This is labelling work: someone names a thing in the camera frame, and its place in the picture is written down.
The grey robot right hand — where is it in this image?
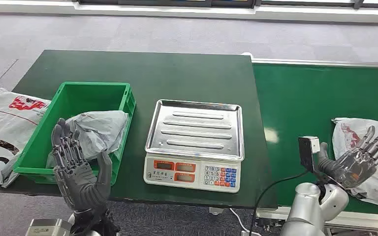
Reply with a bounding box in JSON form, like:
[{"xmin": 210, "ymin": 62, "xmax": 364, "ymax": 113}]
[{"xmin": 317, "ymin": 125, "xmax": 378, "ymax": 190}]

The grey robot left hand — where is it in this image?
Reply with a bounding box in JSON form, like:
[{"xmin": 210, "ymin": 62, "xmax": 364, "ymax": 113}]
[{"xmin": 51, "ymin": 118, "xmax": 113, "ymax": 214}]

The grey plastic mailer package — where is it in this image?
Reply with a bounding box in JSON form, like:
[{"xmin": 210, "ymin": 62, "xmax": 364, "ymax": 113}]
[{"xmin": 47, "ymin": 111, "xmax": 129, "ymax": 168}]

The green plastic basket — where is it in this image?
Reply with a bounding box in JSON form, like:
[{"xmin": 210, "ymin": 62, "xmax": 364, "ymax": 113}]
[{"xmin": 13, "ymin": 81, "xmax": 136, "ymax": 186}]

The green belt conveyor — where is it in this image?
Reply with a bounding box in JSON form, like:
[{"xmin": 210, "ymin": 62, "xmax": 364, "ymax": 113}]
[{"xmin": 241, "ymin": 52, "xmax": 378, "ymax": 234}]

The large white bag black print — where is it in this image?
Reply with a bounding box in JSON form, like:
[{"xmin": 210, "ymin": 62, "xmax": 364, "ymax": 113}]
[{"xmin": 0, "ymin": 88, "xmax": 51, "ymax": 188}]

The white scale with steel tray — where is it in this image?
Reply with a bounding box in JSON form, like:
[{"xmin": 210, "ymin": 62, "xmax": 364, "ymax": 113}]
[{"xmin": 143, "ymin": 99, "xmax": 245, "ymax": 194}]

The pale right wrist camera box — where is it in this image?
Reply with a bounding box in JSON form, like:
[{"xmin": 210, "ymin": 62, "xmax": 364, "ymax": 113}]
[{"xmin": 298, "ymin": 136, "xmax": 321, "ymax": 173}]

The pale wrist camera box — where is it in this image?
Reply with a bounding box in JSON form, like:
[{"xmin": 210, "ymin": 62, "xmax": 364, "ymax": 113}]
[
  {"xmin": 298, "ymin": 136, "xmax": 321, "ymax": 173},
  {"xmin": 26, "ymin": 219, "xmax": 72, "ymax": 236}
]

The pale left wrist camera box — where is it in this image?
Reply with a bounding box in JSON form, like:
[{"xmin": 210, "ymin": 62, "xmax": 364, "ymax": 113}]
[{"xmin": 26, "ymin": 219, "xmax": 72, "ymax": 236}]

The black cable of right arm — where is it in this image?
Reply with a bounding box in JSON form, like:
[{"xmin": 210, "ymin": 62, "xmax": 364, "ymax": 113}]
[{"xmin": 248, "ymin": 170, "xmax": 310, "ymax": 236}]

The white power cable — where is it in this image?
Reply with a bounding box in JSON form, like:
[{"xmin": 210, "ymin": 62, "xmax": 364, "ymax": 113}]
[{"xmin": 229, "ymin": 208, "xmax": 262, "ymax": 236}]

